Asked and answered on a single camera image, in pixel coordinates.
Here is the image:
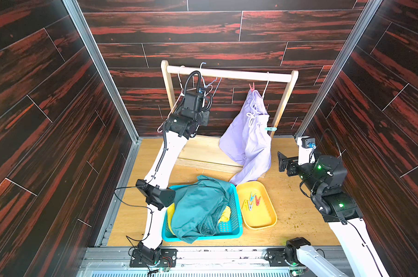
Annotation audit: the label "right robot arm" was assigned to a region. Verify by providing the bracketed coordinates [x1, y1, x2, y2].
[278, 152, 388, 277]

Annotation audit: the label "lilac shorts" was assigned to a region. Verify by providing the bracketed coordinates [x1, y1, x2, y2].
[219, 90, 271, 185]

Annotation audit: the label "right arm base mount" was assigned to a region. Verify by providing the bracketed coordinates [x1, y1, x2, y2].
[264, 248, 305, 267]

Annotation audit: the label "green shorts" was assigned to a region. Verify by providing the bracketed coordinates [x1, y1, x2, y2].
[170, 175, 232, 244]

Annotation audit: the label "blue wire hanger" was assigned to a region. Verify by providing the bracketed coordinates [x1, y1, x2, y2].
[199, 62, 223, 96]

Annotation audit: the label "yellow clothespin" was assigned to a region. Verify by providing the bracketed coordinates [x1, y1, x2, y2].
[242, 200, 250, 210]

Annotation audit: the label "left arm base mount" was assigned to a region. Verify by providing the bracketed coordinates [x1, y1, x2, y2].
[129, 248, 178, 268]

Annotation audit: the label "yellow plastic tray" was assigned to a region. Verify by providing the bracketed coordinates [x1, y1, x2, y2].
[236, 181, 278, 230]

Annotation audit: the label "turquoise plastic basket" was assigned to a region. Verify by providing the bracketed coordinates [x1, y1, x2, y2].
[162, 184, 243, 242]

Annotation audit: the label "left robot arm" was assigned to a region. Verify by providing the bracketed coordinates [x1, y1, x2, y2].
[133, 70, 213, 266]

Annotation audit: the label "wooden clothes rack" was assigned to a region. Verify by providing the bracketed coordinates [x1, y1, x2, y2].
[161, 60, 299, 174]

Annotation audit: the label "red clothespin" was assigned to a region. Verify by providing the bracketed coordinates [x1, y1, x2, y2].
[255, 195, 261, 207]

